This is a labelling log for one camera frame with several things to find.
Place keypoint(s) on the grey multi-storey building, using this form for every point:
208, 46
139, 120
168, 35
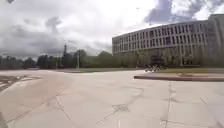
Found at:
173, 41

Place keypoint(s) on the row of dark trees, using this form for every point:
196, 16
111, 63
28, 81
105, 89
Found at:
50, 62

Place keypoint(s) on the pale concrete slab plaza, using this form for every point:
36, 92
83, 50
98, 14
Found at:
100, 100

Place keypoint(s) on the grass strip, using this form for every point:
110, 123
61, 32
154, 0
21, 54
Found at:
110, 70

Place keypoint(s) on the dark low kerb wall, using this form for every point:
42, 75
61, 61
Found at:
180, 78

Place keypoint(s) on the tall thin tower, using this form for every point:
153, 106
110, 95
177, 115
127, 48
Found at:
65, 50

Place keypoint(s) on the group of parked bicycles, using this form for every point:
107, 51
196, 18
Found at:
152, 68

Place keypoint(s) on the pole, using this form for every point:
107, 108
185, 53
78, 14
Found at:
78, 60

